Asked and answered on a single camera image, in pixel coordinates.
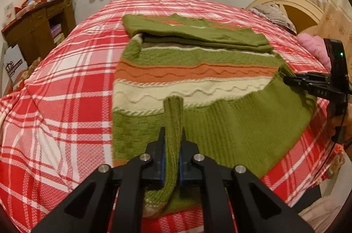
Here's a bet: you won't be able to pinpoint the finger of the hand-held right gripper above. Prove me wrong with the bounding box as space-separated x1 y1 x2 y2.
283 76 312 90
295 71 330 83

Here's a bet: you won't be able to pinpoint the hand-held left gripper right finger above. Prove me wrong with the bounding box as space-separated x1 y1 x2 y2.
179 131 314 233

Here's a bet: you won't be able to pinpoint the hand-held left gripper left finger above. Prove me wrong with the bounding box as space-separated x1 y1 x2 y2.
31 127 167 233

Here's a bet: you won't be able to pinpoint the green orange cream striped sweater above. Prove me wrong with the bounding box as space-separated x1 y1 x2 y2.
111 13 317 218

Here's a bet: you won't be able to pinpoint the pink quilt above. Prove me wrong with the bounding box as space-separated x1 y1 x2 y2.
297 32 333 71

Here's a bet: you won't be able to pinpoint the striped pillow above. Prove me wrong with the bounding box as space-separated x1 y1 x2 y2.
249 2 297 34

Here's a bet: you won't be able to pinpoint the red white plaid blanket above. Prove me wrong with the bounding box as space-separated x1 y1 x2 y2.
0 0 344 233

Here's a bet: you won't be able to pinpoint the person's light clothing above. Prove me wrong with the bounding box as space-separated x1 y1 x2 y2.
298 189 352 233

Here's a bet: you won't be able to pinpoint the gold patterned gift bag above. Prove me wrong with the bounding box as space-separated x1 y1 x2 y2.
16 57 42 90

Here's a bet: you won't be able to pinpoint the boxes inside desk shelf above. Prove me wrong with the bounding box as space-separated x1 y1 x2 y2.
49 23 65 42

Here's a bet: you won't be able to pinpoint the white paper bag black print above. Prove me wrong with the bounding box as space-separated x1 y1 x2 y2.
3 58 24 85

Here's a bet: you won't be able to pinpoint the brown wooden desk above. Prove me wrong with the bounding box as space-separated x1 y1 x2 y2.
1 0 77 67

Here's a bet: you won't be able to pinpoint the flat orange white box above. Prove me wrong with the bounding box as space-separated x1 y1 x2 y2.
15 0 37 13

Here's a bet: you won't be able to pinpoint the white box with red print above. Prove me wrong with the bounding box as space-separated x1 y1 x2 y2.
4 2 15 23

